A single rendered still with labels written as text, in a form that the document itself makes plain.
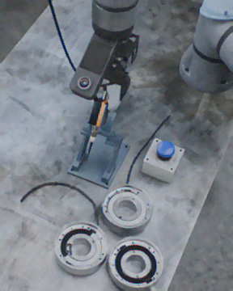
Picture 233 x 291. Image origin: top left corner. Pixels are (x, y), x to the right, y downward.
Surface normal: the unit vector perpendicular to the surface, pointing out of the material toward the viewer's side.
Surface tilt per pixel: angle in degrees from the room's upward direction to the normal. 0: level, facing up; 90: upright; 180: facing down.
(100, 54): 28
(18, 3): 0
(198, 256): 0
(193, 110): 0
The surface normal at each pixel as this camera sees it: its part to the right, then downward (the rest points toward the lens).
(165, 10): 0.04, -0.57
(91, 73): -0.13, -0.14
